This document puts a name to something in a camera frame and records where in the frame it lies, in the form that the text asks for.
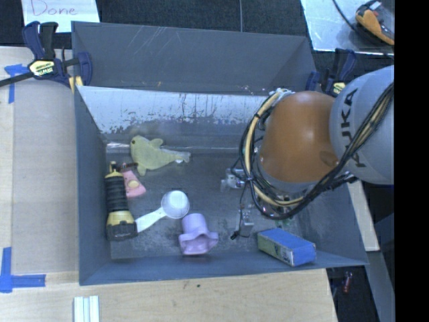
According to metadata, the pink toy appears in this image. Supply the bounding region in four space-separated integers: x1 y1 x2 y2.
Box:
121 162 147 199

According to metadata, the grey metal bin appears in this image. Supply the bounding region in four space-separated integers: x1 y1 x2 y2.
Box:
70 21 370 286

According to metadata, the blue and yellow box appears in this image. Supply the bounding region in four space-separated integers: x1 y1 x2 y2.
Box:
256 227 318 268

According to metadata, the pale wood flat board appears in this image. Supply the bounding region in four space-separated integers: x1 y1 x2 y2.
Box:
11 47 80 276

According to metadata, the black and yellow flashlight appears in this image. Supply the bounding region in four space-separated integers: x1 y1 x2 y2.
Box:
104 161 139 242

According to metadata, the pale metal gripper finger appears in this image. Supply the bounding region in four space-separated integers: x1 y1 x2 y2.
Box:
237 204 255 229
220 167 247 191

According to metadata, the yellow-green toy dolphin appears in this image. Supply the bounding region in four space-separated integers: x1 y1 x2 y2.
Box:
129 135 191 177

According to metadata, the white measuring scoop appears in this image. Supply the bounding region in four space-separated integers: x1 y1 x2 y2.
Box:
134 190 191 233

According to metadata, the purple toy cup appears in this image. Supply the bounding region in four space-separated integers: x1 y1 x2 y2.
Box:
178 213 220 256

